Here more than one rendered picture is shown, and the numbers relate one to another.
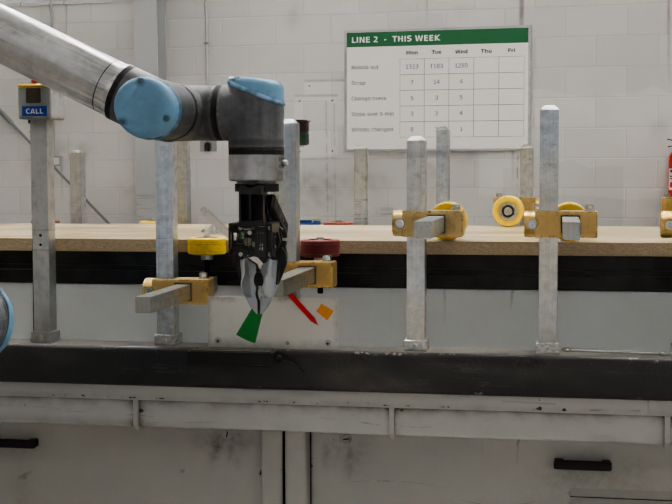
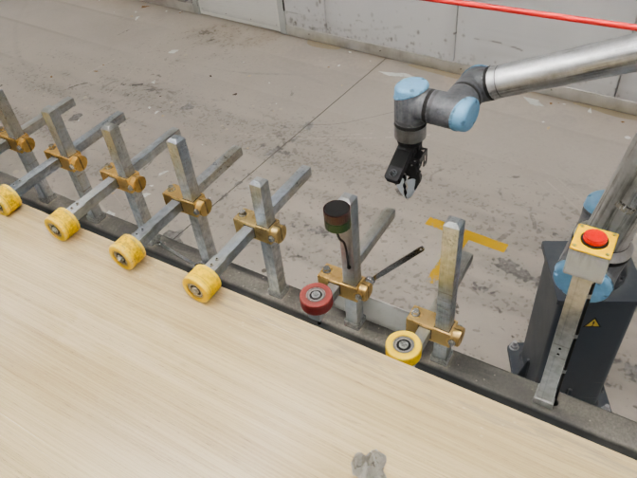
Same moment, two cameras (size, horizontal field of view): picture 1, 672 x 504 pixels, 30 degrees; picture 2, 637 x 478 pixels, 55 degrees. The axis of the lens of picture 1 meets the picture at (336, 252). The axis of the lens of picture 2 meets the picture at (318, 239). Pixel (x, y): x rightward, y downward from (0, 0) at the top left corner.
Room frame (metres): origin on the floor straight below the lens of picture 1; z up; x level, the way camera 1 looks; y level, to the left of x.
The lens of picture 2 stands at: (3.43, 0.46, 2.00)
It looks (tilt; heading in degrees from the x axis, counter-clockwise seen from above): 43 degrees down; 205
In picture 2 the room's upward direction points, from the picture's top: 6 degrees counter-clockwise
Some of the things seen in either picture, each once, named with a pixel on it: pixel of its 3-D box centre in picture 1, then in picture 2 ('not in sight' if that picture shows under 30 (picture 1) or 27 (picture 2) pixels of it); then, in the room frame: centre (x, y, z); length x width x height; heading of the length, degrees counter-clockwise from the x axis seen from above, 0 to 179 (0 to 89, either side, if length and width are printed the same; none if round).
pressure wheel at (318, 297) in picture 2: (320, 265); (318, 308); (2.55, 0.03, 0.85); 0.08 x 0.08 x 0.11
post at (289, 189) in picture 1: (289, 242); (352, 269); (2.45, 0.09, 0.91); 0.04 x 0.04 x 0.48; 80
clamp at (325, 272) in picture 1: (301, 273); (344, 284); (2.45, 0.07, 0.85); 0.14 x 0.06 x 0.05; 80
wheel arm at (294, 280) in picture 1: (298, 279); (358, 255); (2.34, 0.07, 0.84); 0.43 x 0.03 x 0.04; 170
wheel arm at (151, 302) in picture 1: (179, 294); (436, 311); (2.44, 0.31, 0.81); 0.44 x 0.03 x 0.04; 170
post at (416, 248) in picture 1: (416, 261); (271, 249); (2.41, -0.16, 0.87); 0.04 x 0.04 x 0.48; 80
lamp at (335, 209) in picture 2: not in sight; (339, 243); (2.50, 0.08, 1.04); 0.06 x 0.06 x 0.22; 80
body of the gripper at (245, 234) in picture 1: (256, 221); (410, 153); (2.02, 0.13, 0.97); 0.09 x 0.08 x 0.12; 171
